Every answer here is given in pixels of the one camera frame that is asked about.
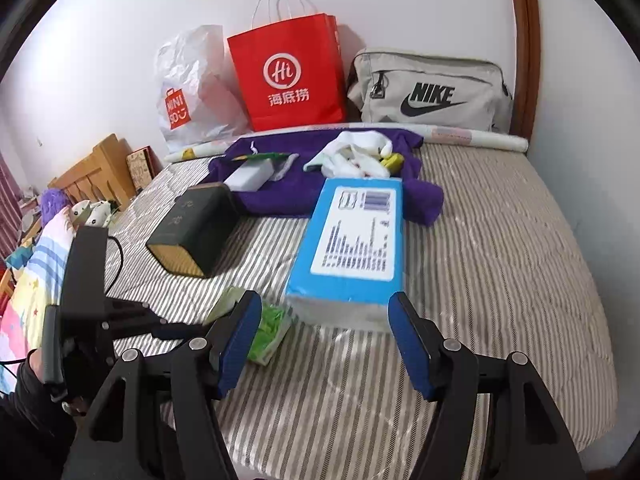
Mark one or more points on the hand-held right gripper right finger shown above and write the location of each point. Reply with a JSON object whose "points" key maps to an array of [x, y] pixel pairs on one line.
{"points": [[410, 345]]}

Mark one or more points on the knotted white plastic bag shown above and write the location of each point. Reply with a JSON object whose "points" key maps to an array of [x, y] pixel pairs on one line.
{"points": [[340, 160]]}

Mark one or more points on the person's left forearm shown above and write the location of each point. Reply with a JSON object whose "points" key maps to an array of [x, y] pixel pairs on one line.
{"points": [[30, 435]]}

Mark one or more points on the white paper roll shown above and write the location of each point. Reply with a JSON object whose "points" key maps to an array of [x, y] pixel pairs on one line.
{"points": [[475, 138]]}

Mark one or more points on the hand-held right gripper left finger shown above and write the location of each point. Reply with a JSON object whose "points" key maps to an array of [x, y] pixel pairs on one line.
{"points": [[240, 345]]}

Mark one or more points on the yellow and black item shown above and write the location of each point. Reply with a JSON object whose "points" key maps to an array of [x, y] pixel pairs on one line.
{"points": [[392, 161]]}

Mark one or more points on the wooden door frame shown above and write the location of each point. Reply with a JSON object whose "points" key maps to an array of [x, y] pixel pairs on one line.
{"points": [[525, 35]]}

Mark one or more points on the purple plush toy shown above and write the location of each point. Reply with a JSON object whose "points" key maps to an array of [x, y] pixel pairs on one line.
{"points": [[52, 202]]}

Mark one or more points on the colourful printed blanket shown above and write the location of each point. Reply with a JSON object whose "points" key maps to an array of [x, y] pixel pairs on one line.
{"points": [[35, 270]]}

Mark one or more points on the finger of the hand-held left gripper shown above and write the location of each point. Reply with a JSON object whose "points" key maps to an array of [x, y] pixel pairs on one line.
{"points": [[185, 332]]}

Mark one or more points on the green snack packet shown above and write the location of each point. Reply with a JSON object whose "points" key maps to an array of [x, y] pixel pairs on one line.
{"points": [[272, 330]]}

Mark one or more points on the striped mattress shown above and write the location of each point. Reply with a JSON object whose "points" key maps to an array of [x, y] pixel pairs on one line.
{"points": [[500, 260]]}

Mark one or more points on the white spotted plush toy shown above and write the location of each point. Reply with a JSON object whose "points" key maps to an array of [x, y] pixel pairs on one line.
{"points": [[92, 212]]}

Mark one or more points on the patterned brown box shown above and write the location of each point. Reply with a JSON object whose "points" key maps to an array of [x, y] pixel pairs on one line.
{"points": [[142, 167]]}

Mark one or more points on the pink curtain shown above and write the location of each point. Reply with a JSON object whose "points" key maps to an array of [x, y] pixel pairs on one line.
{"points": [[7, 210]]}

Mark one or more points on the person's left hand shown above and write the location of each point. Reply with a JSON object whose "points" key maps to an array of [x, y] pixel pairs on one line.
{"points": [[34, 362]]}

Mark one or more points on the blue tissue pack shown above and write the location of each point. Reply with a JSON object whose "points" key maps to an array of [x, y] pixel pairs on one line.
{"points": [[345, 230]]}

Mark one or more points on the purple cloth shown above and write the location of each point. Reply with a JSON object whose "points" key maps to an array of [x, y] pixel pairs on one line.
{"points": [[280, 200]]}

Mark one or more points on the white plastic shopping bag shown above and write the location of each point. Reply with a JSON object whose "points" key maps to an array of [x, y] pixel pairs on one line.
{"points": [[200, 85]]}

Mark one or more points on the beige sling bag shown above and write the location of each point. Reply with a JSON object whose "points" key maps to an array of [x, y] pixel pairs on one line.
{"points": [[400, 75]]}

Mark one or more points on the white foam block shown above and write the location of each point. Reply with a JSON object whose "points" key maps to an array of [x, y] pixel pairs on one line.
{"points": [[247, 177]]}

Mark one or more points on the wooden headboard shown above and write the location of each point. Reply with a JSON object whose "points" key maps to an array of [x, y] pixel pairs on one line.
{"points": [[100, 170]]}

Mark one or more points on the red paper bag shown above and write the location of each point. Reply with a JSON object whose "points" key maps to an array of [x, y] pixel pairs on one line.
{"points": [[300, 50]]}

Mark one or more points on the dark green tin box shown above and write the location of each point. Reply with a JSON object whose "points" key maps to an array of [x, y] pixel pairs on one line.
{"points": [[195, 225]]}

